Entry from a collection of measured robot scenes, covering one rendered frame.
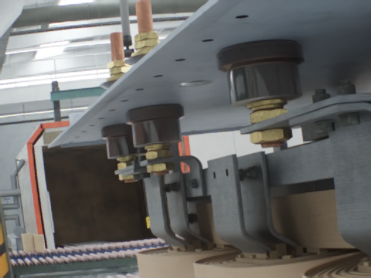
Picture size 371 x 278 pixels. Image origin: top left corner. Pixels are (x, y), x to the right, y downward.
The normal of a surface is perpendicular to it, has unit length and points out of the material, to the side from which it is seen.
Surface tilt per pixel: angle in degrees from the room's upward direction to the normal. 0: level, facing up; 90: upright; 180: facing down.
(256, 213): 90
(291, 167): 90
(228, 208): 90
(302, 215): 90
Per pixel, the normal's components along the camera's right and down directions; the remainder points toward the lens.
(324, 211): -0.95, 0.09
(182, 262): -0.51, 0.00
